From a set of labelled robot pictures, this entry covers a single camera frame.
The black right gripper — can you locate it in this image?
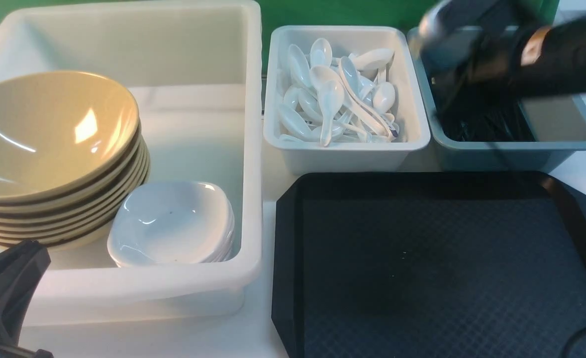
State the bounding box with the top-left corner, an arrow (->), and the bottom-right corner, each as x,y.
430,30 -> 522,115

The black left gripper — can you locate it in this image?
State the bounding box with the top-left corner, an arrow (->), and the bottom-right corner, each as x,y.
0,241 -> 52,358

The white soup spoon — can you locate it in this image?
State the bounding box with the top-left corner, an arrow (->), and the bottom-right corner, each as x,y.
318,80 -> 345,147

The yellow noodle bowl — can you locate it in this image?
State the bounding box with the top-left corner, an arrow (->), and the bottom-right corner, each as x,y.
0,71 -> 140,202

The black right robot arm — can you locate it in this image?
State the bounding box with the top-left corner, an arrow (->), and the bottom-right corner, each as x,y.
432,16 -> 586,116

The pile of black chopsticks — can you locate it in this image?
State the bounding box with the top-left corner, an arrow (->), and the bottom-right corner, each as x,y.
430,86 -> 537,142

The teal chopstick bin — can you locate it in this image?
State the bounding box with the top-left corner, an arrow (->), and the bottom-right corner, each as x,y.
410,27 -> 586,172

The white spoon bin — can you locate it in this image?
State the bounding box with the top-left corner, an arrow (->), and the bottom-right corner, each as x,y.
263,25 -> 430,175

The stack of yellow bowls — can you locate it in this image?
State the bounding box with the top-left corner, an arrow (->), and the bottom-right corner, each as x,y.
0,70 -> 152,250

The pile of white spoons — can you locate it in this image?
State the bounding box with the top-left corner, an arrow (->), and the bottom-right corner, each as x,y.
277,38 -> 400,147

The stack of white dishes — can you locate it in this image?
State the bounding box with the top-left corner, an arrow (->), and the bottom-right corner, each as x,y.
106,181 -> 235,268

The black serving tray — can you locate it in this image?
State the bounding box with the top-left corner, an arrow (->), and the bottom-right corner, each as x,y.
271,172 -> 586,358

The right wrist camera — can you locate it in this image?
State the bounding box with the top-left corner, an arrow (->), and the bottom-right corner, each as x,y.
409,0 -> 541,54

